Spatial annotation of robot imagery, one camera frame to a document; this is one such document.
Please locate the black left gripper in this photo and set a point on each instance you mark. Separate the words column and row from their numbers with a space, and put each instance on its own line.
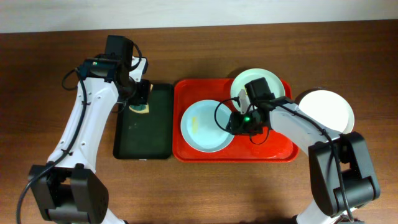
column 143, row 97

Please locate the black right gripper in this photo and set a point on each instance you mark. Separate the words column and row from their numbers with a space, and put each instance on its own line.
column 237, row 127

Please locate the yellow green sponge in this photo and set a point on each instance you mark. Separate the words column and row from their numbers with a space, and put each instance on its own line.
column 141, row 109

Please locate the light blue plate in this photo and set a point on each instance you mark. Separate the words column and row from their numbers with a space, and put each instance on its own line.
column 200, row 130

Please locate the white plate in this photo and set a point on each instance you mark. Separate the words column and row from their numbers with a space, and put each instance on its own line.
column 328, row 108

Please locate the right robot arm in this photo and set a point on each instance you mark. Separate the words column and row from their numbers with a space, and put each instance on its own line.
column 342, row 174

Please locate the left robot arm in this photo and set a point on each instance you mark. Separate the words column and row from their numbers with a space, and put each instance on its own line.
column 66, row 188

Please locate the red plastic tray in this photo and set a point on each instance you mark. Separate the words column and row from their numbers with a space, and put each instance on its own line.
column 267, row 147

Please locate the black plastic tray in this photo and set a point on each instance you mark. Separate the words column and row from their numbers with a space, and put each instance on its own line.
column 147, row 136

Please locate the green plate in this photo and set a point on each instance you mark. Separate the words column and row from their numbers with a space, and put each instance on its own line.
column 238, row 86

